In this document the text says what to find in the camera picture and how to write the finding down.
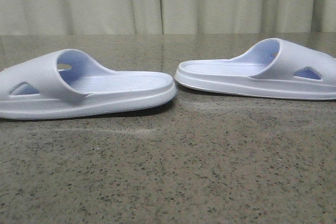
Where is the beige curtain backdrop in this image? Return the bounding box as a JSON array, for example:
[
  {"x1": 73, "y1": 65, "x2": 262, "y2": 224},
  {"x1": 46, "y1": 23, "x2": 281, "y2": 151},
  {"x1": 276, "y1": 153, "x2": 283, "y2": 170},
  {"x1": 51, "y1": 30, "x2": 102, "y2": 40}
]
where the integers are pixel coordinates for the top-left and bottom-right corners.
[{"x1": 1, "y1": 0, "x2": 335, "y2": 35}]

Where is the light blue slipper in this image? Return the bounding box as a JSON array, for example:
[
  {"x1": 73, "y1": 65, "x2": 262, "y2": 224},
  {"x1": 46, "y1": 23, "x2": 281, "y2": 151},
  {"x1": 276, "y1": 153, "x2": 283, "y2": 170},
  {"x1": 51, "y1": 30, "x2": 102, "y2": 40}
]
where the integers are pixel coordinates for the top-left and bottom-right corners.
[
  {"x1": 1, "y1": 49, "x2": 176, "y2": 120},
  {"x1": 175, "y1": 38, "x2": 335, "y2": 100}
]

